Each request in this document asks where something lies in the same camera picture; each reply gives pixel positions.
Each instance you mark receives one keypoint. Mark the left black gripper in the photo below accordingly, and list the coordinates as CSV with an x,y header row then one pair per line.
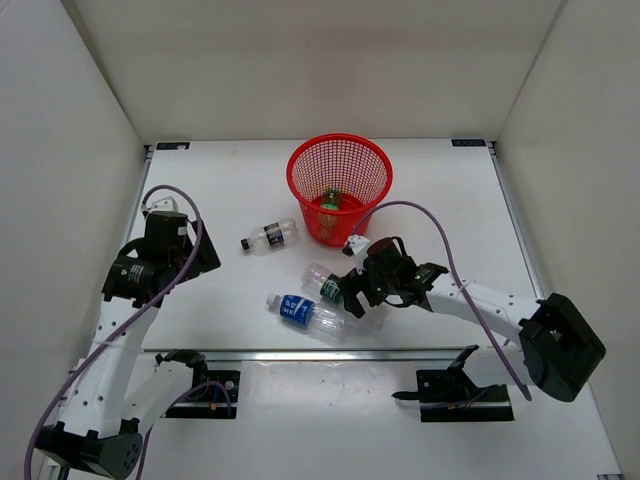
x,y
206,261

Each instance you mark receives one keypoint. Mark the clear bottle blue label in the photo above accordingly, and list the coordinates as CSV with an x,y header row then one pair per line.
x,y
307,317

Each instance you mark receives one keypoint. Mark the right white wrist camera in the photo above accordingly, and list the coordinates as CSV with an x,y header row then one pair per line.
x,y
356,246

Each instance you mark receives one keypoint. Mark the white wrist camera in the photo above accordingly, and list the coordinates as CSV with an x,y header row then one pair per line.
x,y
166,204
356,246

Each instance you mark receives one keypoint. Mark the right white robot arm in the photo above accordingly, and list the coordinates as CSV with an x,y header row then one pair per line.
x,y
552,346

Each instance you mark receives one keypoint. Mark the small bottle black label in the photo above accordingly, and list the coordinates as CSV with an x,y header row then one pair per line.
x,y
271,237

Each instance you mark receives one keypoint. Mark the left table corner label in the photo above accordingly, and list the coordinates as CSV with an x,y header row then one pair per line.
x,y
171,146

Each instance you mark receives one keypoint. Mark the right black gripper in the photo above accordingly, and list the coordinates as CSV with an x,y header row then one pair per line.
x,y
353,282

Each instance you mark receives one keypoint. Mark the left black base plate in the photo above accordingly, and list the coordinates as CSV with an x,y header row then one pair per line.
x,y
217,397

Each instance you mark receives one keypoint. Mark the right table corner label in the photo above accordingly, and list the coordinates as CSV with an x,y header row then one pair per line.
x,y
468,142

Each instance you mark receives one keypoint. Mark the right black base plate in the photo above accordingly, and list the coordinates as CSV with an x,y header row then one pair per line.
x,y
449,396

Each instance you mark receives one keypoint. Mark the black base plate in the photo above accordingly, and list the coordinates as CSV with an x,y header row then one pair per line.
x,y
449,396
217,397

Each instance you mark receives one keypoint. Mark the table corner label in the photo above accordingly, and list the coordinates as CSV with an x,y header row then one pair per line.
x,y
468,142
171,146

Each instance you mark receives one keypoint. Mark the green plastic bottle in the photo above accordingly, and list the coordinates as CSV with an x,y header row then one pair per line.
x,y
331,199

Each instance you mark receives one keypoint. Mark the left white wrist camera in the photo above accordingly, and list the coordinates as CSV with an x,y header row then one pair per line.
x,y
166,204

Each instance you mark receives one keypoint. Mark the clear bottle green label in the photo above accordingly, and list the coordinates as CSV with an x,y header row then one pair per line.
x,y
321,282

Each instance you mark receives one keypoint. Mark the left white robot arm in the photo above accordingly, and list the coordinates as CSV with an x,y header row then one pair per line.
x,y
103,428

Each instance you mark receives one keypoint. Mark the red mesh plastic bin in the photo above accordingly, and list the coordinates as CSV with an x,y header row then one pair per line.
x,y
356,166

